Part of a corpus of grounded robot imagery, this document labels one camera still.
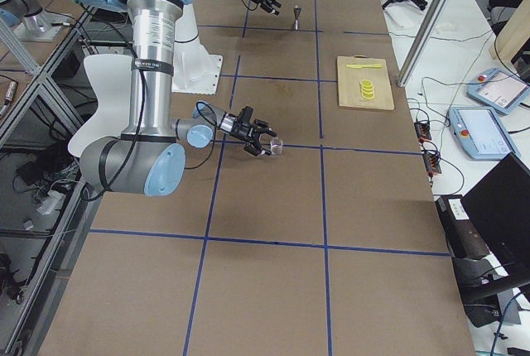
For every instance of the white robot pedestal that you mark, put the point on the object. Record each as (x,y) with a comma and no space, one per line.
(196,71)

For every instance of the clear glass cup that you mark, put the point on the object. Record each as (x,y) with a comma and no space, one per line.
(276,146)

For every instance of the orange circuit board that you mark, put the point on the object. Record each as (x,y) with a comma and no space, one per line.
(422,130)
(432,162)

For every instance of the blue teach pendant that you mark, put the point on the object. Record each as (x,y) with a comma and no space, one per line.
(480,133)
(498,89)

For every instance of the yellow plastic knife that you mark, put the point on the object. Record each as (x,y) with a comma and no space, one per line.
(363,66)

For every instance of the aluminium frame post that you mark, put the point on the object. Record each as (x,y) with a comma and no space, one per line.
(422,37)

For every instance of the upper orange circuit board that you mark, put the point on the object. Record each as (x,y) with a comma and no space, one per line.
(422,130)

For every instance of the steel double jigger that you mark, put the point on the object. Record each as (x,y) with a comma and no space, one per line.
(296,13)

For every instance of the lower orange circuit board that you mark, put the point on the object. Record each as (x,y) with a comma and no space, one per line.
(432,162)

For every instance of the near blue teach pendant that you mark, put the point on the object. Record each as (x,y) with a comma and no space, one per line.
(480,133)

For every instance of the black monitor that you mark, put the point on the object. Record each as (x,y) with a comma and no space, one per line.
(498,206)

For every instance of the black desktop box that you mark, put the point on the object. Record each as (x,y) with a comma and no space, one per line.
(462,235)

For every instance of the wooden post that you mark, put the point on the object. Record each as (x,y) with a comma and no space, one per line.
(514,35)

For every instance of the wooden cutting board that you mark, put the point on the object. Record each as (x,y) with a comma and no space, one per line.
(349,91)

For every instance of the far blue teach pendant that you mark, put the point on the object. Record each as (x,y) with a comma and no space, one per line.
(498,89)

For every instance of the white plastic chair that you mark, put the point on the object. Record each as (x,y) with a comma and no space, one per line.
(110,78)

